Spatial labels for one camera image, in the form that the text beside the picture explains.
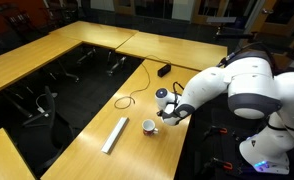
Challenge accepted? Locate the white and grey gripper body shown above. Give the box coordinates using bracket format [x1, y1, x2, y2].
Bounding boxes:
[157, 104, 184, 126]

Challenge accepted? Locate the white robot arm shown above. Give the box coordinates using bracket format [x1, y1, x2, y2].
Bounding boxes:
[155, 52, 294, 175]

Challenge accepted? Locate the red and white mug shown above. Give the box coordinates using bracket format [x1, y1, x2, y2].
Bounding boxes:
[142, 119, 159, 136]

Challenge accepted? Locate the black power adapter box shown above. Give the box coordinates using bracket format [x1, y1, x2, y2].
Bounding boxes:
[157, 64, 171, 77]

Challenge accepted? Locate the silver metal bar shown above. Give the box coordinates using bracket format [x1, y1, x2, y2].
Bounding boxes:
[101, 117, 128, 154]

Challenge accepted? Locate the black office chair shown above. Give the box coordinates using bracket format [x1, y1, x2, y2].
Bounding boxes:
[17, 86, 75, 175]

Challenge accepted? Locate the orange-handled clamp far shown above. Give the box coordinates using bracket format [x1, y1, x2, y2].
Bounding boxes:
[204, 126, 228, 136]

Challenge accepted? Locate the orange-handled clamp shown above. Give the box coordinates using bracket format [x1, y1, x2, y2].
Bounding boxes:
[205, 158, 233, 171]
[204, 126, 228, 136]

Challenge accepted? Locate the black cable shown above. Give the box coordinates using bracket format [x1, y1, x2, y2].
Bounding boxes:
[113, 54, 172, 110]

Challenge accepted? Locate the orange-handled clamp near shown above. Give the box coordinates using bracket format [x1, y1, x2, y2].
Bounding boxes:
[205, 158, 233, 171]

